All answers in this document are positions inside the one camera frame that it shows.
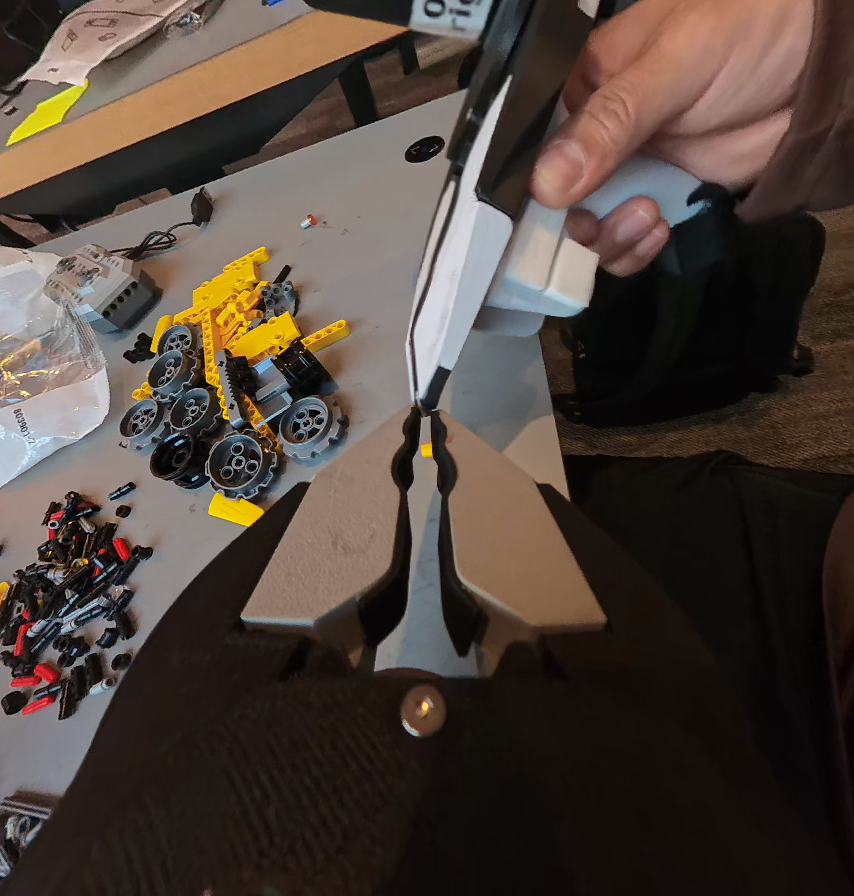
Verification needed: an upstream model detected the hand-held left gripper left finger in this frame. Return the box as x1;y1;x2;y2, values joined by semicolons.
240;406;422;666

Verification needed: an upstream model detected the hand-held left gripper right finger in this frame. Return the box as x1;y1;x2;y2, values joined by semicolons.
430;409;608;676

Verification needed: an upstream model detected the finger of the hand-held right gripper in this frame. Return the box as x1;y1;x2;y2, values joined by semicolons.
406;168;464;406
414;76;601;406

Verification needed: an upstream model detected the person's right forearm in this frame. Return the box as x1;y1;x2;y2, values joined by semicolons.
737;0;854;226

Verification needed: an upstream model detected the grey desk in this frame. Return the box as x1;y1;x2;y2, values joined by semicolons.
0;87;573;841

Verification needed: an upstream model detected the person's right hand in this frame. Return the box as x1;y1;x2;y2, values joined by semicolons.
528;0;818;277

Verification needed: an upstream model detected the yellow curved panel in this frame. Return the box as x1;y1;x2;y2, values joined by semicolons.
207;493;266;528

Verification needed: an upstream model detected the grey sprocket wheel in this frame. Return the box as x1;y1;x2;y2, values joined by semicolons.
118;398;169;450
157;323;203;358
206;430;282;504
146;349;204;401
279;395;350;463
168;386;225;436

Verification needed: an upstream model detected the grey round gear piece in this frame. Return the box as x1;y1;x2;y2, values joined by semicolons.
259;280;299;320

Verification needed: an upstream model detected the black wheel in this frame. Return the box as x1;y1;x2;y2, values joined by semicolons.
273;337;333;401
149;433;212;490

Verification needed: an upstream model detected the yellow beam chassis assembly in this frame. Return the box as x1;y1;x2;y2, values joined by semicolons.
133;245;350;431

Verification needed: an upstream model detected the black bag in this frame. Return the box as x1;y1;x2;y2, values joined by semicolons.
552;209;828;429

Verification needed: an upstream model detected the pile of black red pieces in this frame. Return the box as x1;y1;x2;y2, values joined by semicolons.
0;482;155;722

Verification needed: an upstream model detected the grey battery box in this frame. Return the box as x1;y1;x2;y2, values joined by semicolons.
44;243;164;335

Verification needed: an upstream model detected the empty clear plastic bag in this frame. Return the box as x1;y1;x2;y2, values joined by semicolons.
0;247;112;493

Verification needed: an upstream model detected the white printed bag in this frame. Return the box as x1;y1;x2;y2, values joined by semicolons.
20;0;219;86

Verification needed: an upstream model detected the neon yellow paper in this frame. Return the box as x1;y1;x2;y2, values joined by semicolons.
5;77;91;147

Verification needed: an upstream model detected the pile of blue grey pieces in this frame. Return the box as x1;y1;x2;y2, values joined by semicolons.
0;790;58;881

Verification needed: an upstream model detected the black cable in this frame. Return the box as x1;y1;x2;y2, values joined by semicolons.
111;187;216;262

